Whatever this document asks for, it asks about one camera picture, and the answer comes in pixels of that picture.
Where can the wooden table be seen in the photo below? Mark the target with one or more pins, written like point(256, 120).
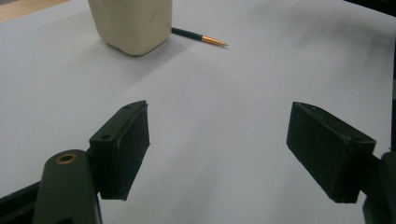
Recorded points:
point(18, 9)

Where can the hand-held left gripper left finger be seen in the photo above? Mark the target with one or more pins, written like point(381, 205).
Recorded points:
point(124, 149)

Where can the black pen with gold tip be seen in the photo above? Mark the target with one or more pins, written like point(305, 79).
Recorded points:
point(199, 37)

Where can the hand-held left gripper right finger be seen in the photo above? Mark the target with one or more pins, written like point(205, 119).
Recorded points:
point(320, 149)

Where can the white table sheet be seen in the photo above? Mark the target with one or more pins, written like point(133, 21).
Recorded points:
point(218, 109)

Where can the cream square pen holder cup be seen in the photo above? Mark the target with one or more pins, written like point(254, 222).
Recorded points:
point(134, 25)

